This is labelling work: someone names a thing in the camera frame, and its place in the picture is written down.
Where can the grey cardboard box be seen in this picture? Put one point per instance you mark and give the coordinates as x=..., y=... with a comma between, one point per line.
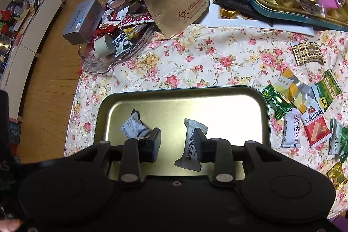
x=81, y=20

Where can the gold foil chocolate coins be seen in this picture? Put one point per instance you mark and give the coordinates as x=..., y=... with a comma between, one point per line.
x=231, y=13

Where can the green wrapped candy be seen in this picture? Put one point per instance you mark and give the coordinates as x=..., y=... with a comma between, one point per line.
x=276, y=101

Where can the red white snack packet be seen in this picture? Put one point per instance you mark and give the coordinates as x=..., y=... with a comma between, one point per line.
x=315, y=126

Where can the white candy with black print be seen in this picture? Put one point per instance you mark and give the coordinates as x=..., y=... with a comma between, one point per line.
x=190, y=139

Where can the grey white candy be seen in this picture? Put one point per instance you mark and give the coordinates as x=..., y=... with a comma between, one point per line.
x=133, y=124

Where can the clear glass dish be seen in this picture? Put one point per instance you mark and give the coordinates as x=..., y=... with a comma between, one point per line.
x=108, y=64

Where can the white paper cup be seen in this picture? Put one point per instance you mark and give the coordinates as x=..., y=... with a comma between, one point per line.
x=103, y=45

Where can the floral tablecloth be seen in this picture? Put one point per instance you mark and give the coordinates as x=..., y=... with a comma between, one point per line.
x=206, y=58

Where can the green pea snack packet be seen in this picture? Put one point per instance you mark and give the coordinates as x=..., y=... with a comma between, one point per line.
x=327, y=88

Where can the white strip snack packet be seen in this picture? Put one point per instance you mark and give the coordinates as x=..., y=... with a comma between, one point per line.
x=292, y=128

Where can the white cabinet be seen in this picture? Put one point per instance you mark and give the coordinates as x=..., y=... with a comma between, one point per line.
x=40, y=3

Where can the gold wrapped candy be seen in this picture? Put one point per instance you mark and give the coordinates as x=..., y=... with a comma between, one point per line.
x=337, y=175

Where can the person's left hand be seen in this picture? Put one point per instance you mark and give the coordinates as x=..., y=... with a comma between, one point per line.
x=8, y=226

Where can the glass dish of snacks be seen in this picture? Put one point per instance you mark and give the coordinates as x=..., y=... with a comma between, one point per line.
x=122, y=22

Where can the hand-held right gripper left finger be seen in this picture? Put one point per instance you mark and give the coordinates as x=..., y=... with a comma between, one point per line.
x=155, y=139

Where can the yellow silver snack packet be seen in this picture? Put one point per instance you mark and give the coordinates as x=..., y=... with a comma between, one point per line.
x=292, y=88

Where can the clear prune packet pink label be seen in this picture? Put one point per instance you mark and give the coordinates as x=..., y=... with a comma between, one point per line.
x=312, y=5

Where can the white green snack packet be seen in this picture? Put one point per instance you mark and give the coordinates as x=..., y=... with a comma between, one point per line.
x=335, y=137

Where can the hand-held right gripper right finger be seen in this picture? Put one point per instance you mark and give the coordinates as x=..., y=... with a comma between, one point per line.
x=199, y=141

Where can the white board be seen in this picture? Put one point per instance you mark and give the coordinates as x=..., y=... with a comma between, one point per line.
x=244, y=22

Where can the black gold patterned packet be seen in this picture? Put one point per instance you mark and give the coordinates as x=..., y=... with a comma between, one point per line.
x=307, y=53

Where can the gold metal tray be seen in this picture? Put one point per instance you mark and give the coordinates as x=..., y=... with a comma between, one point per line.
x=168, y=104

